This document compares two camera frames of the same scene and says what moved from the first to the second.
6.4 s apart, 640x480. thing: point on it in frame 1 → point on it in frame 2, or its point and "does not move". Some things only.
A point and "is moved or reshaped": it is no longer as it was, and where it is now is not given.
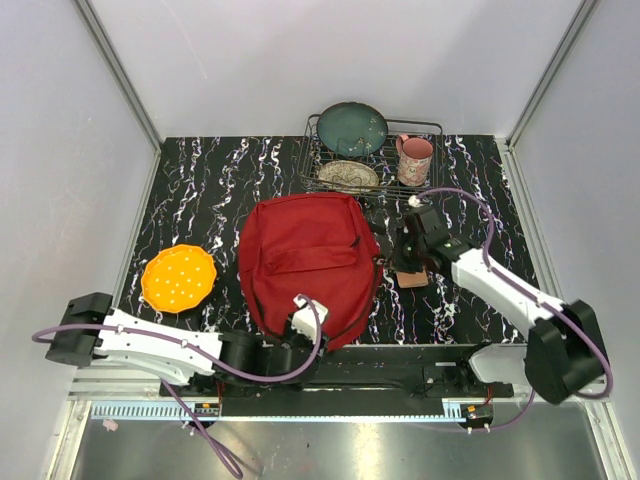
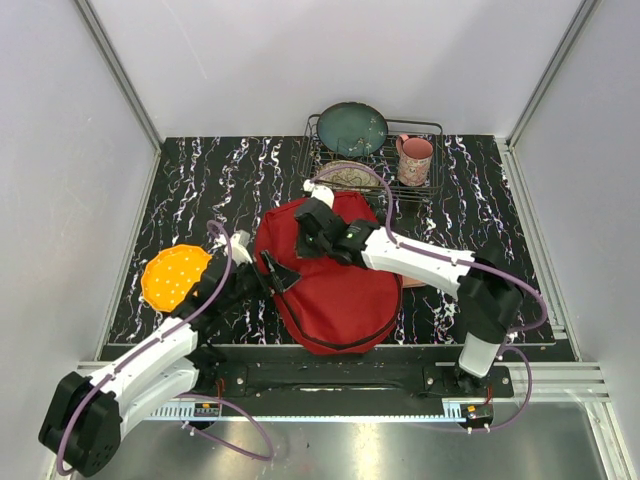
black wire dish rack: [409, 166] does not move
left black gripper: [290, 331] → [282, 280]
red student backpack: [320, 246] is moved or reshaped
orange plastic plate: [178, 278] does not move
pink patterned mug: [414, 160] does not move
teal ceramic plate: [352, 128] does not move
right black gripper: [399, 262] → [302, 249]
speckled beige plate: [348, 176] does not move
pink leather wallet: [412, 279] does not move
